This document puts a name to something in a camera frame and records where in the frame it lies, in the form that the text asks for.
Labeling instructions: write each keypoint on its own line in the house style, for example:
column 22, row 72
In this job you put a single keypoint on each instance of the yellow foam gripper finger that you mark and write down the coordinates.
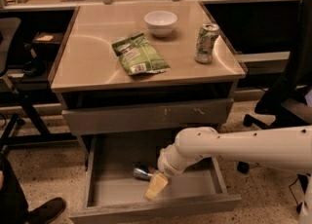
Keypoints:
column 156, row 185

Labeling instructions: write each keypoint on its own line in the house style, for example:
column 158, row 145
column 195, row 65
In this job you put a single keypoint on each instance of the silver blue redbull can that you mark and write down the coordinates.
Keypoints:
column 143, row 172

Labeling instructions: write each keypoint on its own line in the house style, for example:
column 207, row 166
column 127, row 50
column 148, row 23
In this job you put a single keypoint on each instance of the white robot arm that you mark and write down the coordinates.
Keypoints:
column 285, row 149

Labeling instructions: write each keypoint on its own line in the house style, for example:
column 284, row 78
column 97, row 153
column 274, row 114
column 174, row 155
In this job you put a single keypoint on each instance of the open grey middle drawer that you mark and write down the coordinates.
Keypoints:
column 114, row 196

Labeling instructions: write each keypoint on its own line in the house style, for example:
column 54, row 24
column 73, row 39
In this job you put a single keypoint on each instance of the closed grey top drawer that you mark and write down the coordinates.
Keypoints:
column 145, row 117

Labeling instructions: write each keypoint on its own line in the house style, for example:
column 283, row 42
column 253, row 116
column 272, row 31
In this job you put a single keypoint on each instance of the grey drawer cabinet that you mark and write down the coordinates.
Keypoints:
column 88, row 74

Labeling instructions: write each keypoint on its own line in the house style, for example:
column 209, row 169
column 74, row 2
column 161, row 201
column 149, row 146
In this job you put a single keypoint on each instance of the green white soda can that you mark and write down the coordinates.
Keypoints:
column 207, row 36

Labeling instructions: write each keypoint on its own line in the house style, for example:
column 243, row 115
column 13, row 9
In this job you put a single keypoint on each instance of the brown shoe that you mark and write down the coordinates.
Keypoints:
column 47, row 212

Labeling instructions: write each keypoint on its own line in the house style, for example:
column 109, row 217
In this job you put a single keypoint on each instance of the green chip bag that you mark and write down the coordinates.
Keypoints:
column 138, row 56

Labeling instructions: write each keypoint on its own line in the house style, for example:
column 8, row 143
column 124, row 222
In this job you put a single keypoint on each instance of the dark trouser leg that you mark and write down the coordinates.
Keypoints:
column 13, row 204

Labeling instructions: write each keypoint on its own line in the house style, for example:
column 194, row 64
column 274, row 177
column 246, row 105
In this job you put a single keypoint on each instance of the black office chair right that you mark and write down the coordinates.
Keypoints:
column 289, row 98

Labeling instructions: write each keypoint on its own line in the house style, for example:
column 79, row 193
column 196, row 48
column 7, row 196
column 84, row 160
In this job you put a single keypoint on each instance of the white ceramic bowl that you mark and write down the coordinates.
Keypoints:
column 160, row 23

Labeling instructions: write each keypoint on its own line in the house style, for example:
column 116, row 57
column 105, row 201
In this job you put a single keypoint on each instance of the black box on shelf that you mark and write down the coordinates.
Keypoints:
column 46, row 44

